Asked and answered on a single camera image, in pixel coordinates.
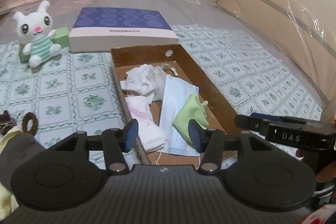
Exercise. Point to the red and white printed cloth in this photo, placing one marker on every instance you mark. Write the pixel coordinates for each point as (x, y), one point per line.
(320, 217)

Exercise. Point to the person's right hand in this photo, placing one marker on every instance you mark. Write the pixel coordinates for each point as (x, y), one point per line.
(326, 172)

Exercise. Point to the pink and white cloth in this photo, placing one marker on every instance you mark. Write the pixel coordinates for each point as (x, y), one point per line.
(147, 132)

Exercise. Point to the blue face mask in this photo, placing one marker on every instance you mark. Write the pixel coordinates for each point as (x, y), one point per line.
(173, 98)

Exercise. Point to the clear plastic bag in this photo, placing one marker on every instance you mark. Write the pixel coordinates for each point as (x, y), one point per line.
(158, 85)

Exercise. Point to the plastic-wrapped wooden headboard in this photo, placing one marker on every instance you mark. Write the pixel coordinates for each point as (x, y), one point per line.
(275, 16)

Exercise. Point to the beige hair clip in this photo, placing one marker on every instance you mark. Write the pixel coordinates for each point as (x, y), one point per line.
(172, 68)

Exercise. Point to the grey cloth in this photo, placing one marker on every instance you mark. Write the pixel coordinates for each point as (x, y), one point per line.
(15, 150)

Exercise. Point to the brown cardboard box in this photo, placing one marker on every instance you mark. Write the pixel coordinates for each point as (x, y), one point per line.
(183, 61)

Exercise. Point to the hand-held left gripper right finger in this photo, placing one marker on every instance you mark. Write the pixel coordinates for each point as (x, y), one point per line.
(195, 136)

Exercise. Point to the green floral tablecloth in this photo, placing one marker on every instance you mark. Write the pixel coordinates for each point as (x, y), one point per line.
(78, 82)

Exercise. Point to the green carton box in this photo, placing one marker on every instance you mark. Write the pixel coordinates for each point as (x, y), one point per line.
(61, 36)

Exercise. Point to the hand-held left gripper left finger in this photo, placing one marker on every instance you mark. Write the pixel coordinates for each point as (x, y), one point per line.
(130, 134)

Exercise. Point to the white plush bunny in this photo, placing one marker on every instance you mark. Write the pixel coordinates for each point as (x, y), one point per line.
(36, 32)

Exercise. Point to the yellow towel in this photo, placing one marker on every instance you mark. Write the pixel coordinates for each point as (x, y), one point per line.
(5, 197)

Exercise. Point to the purple and white box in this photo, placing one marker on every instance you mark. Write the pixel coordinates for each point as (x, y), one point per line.
(118, 22)

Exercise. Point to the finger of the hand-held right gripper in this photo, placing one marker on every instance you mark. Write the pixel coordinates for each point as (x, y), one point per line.
(249, 123)
(262, 116)

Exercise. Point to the light green cloth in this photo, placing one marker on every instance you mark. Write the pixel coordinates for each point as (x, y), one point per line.
(186, 113)

